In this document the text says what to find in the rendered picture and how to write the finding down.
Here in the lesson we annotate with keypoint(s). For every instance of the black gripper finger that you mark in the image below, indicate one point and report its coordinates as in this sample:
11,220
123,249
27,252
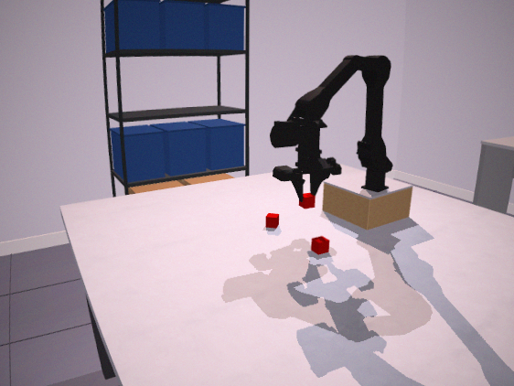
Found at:
299,188
315,184

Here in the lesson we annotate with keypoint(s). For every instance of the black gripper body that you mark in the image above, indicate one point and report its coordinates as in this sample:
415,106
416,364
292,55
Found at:
286,173

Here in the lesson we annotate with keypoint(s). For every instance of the red cube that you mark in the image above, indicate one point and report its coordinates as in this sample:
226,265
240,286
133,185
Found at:
320,245
272,220
309,201

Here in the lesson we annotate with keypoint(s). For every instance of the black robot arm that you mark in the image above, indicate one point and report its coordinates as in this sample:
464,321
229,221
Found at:
312,107

